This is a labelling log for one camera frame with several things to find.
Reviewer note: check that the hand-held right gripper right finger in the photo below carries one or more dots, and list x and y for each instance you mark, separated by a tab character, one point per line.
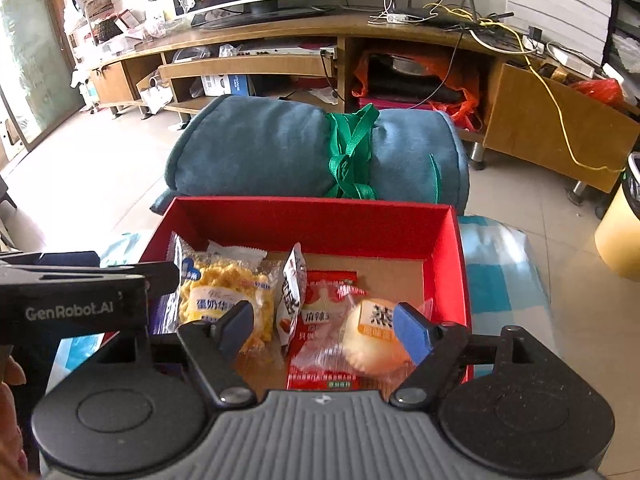
412	330

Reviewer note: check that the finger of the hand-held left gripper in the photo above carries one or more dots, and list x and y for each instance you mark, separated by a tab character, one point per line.
160	277
70	258

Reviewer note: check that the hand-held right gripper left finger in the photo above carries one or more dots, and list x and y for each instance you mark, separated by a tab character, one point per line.
237	327

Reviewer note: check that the yellow snack packet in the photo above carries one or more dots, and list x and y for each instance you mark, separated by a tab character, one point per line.
225	290

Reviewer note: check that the bun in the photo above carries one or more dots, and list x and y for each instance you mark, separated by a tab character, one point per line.
370	340

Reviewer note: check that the small white red packet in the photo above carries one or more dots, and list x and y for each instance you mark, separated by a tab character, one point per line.
292	285

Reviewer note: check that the red cardboard box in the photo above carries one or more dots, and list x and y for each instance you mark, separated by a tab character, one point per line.
310	220

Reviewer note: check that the person's left hand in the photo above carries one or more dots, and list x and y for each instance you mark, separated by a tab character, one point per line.
10	410

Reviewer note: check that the white snack packet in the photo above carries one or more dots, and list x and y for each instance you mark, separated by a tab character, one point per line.
235	252

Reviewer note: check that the red snack packet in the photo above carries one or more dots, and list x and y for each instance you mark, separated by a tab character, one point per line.
325	279

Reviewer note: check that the rolled blue blanket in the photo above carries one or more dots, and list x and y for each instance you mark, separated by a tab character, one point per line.
270	150

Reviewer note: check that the white paper bag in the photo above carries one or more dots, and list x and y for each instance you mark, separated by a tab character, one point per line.
157	94

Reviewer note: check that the blue and white box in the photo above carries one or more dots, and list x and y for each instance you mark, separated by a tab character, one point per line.
227	85

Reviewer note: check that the yellow trash bin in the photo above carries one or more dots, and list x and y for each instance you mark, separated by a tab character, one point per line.
617	235

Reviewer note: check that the wooden TV stand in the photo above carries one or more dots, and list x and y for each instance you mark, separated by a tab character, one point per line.
540	110

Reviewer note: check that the orange plastic bag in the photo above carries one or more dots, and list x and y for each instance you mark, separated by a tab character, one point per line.
455	77

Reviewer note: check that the silver set-top box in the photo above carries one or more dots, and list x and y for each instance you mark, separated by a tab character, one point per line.
285	51

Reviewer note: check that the red plastic bag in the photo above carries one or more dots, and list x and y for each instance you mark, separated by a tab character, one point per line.
600	91

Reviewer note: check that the white power strip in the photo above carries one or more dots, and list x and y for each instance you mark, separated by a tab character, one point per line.
570	57

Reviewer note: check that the black router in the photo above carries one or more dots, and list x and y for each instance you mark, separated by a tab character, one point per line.
440	15

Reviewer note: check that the black shelf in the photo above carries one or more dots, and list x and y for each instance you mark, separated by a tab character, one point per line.
622	30

